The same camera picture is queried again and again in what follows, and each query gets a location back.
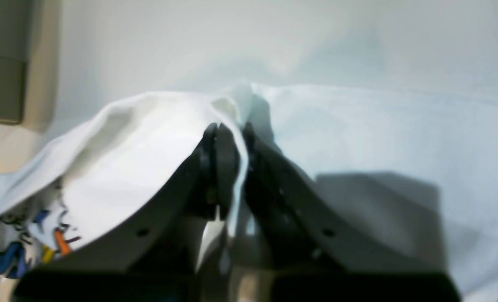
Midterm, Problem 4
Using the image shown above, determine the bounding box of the white printed t-shirt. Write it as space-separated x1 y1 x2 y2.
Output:
0 83 498 302

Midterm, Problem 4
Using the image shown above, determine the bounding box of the grey bin right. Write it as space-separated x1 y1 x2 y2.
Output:
0 0 62 133

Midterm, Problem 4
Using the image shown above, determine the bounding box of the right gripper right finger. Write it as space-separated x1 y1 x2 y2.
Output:
242 124 461 302

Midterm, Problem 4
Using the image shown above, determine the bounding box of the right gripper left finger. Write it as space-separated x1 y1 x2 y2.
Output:
12 123 239 302

